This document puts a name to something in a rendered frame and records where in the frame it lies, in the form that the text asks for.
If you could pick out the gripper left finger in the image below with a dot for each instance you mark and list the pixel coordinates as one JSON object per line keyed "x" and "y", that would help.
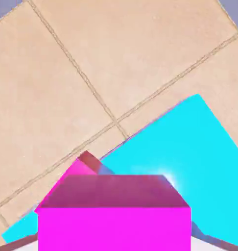
{"x": 25, "y": 245}

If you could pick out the large cyan box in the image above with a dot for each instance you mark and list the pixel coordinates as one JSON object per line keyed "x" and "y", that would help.
{"x": 179, "y": 149}

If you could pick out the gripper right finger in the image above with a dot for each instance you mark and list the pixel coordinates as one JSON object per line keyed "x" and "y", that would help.
{"x": 205, "y": 244}

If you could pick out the small magenta cube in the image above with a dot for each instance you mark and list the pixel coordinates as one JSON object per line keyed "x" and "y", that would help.
{"x": 79, "y": 166}
{"x": 114, "y": 227}

